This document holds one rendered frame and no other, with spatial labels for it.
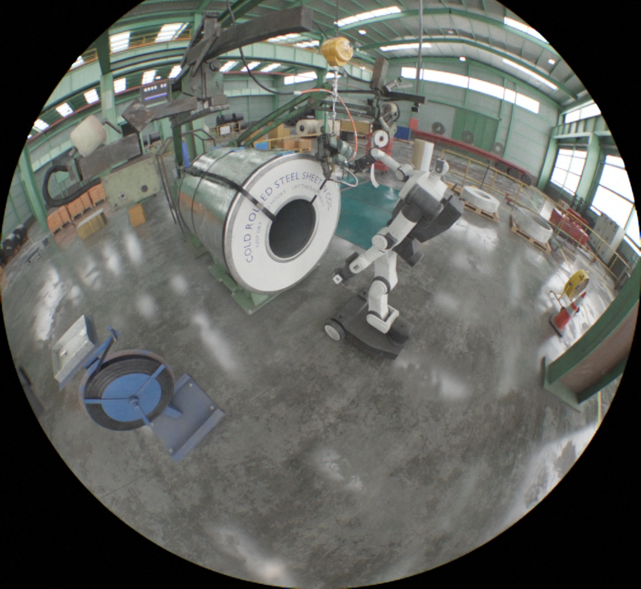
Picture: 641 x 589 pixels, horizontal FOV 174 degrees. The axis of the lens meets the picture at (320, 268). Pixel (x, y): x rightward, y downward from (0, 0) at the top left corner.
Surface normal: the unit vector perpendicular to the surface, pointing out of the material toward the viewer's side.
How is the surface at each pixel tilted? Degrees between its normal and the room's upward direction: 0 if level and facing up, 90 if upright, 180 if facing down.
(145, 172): 90
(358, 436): 0
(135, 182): 90
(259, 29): 90
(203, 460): 0
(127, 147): 90
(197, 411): 0
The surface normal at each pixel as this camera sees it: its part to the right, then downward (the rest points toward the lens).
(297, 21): -0.47, 0.58
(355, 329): 0.02, -0.75
